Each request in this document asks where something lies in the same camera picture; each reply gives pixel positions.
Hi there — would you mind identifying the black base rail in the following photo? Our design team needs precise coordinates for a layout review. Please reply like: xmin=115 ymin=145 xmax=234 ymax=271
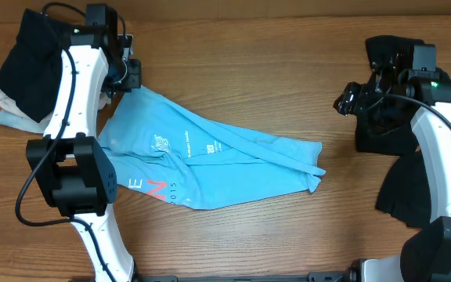
xmin=135 ymin=259 xmax=365 ymax=282

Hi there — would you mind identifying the beige folded garment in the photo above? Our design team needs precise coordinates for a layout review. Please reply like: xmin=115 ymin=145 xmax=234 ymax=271
xmin=0 ymin=89 xmax=111 ymax=120

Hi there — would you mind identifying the black folded garment on stack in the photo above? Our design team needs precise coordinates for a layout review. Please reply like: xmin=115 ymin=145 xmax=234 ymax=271
xmin=0 ymin=9 xmax=71 ymax=122

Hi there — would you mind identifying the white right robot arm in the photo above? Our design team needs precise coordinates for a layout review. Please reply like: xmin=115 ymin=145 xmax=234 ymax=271
xmin=334 ymin=70 xmax=451 ymax=281

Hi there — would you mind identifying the light blue printed t-shirt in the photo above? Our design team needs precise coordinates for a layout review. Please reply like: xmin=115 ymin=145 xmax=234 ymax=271
xmin=99 ymin=87 xmax=325 ymax=210

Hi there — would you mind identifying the pale blue folded garment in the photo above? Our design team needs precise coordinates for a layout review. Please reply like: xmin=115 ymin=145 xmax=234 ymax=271
xmin=0 ymin=110 xmax=51 ymax=134

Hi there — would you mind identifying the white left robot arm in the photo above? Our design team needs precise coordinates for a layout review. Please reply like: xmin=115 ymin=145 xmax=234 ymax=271
xmin=26 ymin=24 xmax=141 ymax=281

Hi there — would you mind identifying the black garment on right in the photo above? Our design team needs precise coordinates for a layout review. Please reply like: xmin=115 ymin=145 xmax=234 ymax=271
xmin=355 ymin=35 xmax=451 ymax=228

